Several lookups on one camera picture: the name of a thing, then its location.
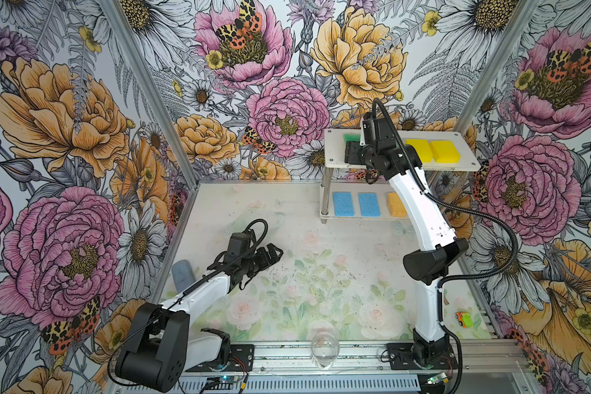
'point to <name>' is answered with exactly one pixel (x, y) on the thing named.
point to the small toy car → (465, 319)
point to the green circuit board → (441, 377)
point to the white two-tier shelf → (334, 158)
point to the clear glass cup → (325, 347)
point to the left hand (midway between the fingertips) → (273, 264)
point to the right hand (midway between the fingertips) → (355, 156)
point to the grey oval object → (182, 274)
